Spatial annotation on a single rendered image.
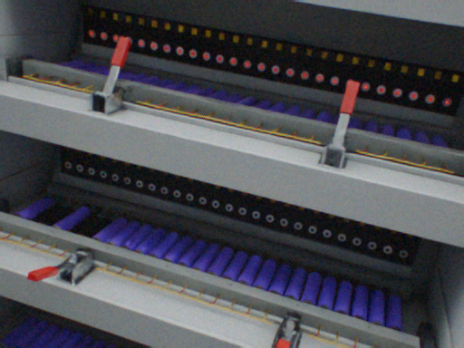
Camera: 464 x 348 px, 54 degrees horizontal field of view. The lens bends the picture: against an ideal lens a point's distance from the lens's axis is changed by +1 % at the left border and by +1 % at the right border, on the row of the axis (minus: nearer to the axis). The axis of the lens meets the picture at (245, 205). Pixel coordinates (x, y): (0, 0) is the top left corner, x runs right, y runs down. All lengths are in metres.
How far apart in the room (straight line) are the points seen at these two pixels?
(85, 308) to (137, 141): 0.21
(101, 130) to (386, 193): 0.32
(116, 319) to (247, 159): 0.24
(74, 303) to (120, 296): 0.06
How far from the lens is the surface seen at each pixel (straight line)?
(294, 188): 0.47
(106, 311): 0.56
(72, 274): 0.57
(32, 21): 0.73
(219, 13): 0.72
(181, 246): 0.61
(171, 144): 0.50
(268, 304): 0.53
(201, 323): 0.52
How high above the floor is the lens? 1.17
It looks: 7 degrees down
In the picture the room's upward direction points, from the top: 13 degrees clockwise
